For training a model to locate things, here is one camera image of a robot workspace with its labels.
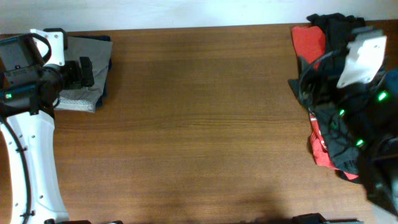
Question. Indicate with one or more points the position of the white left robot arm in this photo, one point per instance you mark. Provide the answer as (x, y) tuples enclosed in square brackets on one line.
[(27, 125)]

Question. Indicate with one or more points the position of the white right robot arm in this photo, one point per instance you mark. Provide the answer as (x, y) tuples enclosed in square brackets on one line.
[(358, 124)]

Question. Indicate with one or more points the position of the red garment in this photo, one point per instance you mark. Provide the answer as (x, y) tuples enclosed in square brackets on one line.
[(310, 44)]

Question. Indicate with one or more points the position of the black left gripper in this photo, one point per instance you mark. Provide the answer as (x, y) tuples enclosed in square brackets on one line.
[(71, 69)]

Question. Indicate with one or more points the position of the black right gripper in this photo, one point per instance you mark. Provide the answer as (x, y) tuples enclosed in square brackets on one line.
[(324, 83)]

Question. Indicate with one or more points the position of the black garment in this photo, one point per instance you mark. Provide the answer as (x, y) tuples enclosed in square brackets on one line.
[(340, 143)]

